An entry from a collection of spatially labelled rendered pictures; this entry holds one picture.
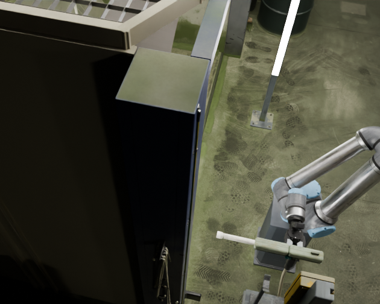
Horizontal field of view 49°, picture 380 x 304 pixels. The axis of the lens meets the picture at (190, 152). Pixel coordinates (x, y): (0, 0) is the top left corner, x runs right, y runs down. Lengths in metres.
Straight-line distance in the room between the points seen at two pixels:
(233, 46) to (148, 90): 3.56
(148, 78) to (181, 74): 0.08
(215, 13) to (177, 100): 0.33
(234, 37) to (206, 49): 3.36
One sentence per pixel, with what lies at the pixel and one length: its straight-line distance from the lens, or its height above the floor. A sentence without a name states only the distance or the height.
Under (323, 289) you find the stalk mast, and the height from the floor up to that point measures 1.64.
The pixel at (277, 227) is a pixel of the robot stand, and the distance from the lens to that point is 2.68.
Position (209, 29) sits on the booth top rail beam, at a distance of 1.11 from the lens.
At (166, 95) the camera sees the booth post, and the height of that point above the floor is 2.29.
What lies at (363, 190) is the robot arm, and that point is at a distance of 2.28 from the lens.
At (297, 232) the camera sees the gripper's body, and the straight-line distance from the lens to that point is 2.09.
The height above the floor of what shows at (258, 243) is 1.20.
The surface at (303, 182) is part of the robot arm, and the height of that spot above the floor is 1.11.
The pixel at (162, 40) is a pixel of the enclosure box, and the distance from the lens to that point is 2.09.
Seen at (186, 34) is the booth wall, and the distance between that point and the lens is 4.49.
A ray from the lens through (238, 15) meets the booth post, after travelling 4.25.
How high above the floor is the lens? 2.96
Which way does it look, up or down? 54 degrees down
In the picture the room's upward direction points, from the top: 4 degrees clockwise
